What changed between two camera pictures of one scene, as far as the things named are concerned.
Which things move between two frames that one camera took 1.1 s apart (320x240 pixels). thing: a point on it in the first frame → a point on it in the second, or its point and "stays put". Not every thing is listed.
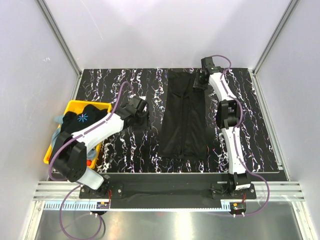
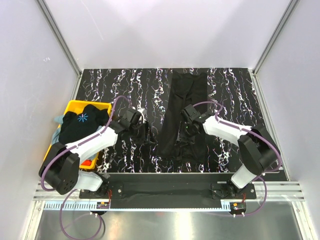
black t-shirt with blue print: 71,121 stays put
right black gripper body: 199,83 → 186,133
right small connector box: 238,206 stays put
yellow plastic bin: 78,106 stays put
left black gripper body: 143,122 → 140,132
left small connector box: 103,205 stays put
